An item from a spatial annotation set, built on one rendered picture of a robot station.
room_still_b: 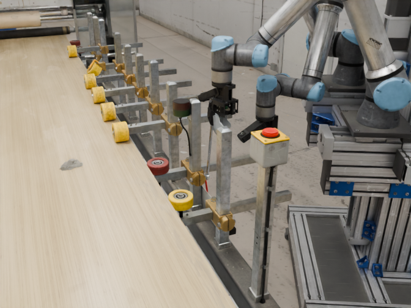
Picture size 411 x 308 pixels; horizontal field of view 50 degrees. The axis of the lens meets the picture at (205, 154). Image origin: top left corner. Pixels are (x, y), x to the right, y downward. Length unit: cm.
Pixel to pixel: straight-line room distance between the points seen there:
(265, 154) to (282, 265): 157
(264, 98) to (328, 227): 110
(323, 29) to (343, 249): 118
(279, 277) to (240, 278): 109
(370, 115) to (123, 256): 100
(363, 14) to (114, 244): 99
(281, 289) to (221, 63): 134
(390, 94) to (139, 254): 90
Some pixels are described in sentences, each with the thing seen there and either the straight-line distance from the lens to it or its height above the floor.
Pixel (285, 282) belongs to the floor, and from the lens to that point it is 247.
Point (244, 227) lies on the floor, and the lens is 282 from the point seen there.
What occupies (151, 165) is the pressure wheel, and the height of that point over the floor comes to 91.
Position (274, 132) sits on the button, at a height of 123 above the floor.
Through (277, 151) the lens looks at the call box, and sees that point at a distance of 106.
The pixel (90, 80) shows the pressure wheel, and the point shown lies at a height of 95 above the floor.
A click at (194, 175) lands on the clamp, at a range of 161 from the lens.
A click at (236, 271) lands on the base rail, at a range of 144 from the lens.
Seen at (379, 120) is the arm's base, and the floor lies 107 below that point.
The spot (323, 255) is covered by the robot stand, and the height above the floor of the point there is 21.
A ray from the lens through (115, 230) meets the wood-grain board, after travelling 129.
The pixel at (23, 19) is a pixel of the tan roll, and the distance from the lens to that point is 394.
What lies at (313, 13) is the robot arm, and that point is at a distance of 193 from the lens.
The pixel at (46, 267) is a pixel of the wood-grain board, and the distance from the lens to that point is 121.
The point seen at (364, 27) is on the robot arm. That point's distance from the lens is 146.
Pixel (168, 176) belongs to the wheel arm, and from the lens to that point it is 165.
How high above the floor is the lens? 165
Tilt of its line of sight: 26 degrees down
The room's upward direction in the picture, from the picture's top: straight up
